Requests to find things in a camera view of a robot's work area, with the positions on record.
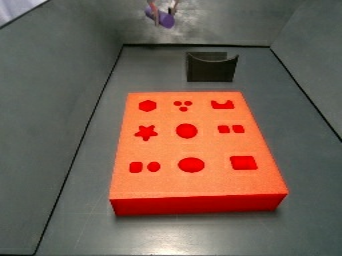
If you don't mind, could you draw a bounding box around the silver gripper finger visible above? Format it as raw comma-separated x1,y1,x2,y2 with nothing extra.
168,0,179,15
147,0,159,26

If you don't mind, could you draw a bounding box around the purple cylinder peg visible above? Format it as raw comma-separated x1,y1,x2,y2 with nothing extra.
144,6,175,29

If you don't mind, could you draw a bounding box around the red shape-sorter block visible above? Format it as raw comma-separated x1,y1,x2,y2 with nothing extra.
108,92,288,216

